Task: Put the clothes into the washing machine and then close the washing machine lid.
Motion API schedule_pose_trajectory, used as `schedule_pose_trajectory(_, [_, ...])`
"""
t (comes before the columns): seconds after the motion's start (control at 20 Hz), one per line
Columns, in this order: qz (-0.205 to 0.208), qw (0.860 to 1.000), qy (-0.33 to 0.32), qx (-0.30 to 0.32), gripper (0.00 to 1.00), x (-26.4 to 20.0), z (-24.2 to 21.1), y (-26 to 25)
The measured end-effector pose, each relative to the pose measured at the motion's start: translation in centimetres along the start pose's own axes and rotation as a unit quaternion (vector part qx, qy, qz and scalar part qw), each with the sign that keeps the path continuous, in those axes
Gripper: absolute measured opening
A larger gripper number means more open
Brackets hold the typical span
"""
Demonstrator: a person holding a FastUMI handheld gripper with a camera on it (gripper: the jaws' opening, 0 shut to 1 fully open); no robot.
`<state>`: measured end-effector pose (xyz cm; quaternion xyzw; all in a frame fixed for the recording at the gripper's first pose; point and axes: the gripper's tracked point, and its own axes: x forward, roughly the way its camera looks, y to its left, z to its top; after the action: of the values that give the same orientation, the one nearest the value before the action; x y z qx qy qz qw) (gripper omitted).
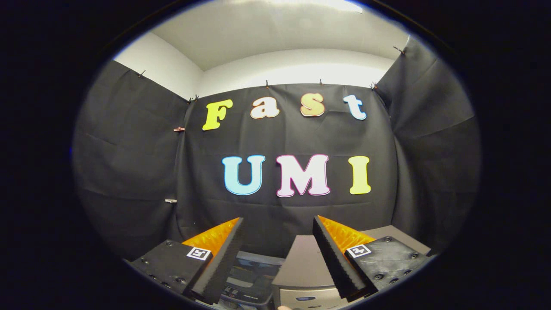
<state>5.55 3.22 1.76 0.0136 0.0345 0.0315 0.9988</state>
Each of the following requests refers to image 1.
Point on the black backdrop cloth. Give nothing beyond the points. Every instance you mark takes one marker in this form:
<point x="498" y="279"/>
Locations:
<point x="280" y="137"/>

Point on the dark washing machine lid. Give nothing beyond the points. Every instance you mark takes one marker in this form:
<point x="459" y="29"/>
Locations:
<point x="254" y="273"/>

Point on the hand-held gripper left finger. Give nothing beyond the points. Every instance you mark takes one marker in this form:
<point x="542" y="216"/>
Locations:
<point x="224" y="258"/>

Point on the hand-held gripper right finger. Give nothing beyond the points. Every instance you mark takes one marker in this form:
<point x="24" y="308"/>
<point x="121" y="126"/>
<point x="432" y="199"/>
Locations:
<point x="331" y="254"/>

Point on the grey washing machine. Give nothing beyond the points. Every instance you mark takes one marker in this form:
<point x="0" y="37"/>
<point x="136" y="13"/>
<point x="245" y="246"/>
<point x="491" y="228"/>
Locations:
<point x="234" y="296"/>

